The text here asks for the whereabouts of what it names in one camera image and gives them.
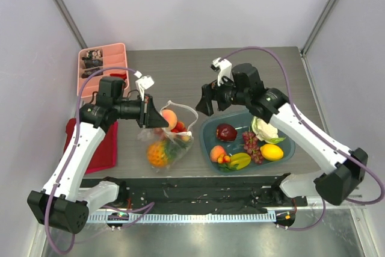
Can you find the purple toy grapes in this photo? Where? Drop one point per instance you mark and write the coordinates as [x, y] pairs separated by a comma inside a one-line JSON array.
[[251, 146]]

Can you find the pink compartment organizer box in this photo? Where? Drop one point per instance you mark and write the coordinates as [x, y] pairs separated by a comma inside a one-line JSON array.
[[106, 60]]

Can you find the teal plastic tray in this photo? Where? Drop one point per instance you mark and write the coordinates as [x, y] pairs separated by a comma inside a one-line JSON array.
[[230, 146]]

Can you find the yellow green toy starfruit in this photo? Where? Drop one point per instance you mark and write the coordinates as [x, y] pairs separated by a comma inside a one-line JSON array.
[[239, 161]]

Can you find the red cherry bunch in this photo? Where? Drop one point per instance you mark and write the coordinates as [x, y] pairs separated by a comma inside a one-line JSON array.
[[180, 127]]

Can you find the yellow toy lemon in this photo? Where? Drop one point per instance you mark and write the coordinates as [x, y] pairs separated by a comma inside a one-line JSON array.
[[271, 152]]

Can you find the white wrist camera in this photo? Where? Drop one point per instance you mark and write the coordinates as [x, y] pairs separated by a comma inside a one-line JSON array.
[[223, 68], [142, 83]]

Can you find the red folded cloth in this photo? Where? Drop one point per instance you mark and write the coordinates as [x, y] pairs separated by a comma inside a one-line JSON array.
[[105, 156]]

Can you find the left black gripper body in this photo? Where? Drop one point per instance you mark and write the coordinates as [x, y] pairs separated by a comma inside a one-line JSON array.
[[137, 110]]

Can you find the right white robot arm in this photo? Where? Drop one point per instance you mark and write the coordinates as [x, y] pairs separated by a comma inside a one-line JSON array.
[[341, 167]]

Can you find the orange toy pineapple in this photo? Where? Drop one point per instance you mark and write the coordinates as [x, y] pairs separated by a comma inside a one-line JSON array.
[[164, 153]]

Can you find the small orange cherry cluster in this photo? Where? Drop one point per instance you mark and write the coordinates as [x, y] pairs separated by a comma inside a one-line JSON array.
[[223, 159]]

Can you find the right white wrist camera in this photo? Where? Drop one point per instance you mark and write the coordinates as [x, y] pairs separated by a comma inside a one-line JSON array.
[[223, 68]]

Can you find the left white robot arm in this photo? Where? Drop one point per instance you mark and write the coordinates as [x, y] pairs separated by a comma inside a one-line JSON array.
[[59, 204]]

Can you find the dark red toy apple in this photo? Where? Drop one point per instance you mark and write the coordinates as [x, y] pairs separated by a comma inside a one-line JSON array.
[[226, 132]]

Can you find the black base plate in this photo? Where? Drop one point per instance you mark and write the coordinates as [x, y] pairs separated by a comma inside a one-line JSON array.
[[207, 195]]

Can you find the orange toy peach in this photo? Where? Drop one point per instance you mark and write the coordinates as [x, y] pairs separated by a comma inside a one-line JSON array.
[[171, 117], [216, 152]]

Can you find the slotted white cable duct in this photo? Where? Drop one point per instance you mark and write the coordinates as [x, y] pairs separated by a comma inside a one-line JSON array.
[[106, 216]]

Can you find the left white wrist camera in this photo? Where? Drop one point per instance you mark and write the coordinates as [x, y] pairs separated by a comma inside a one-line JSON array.
[[142, 83]]

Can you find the white toy cauliflower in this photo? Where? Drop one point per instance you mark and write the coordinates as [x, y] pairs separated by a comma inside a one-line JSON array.
[[265, 131]]

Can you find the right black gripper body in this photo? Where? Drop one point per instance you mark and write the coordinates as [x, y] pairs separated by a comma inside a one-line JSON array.
[[215, 98]]

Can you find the clear zip top bag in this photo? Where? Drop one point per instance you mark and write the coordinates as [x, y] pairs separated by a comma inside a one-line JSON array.
[[185, 114]]

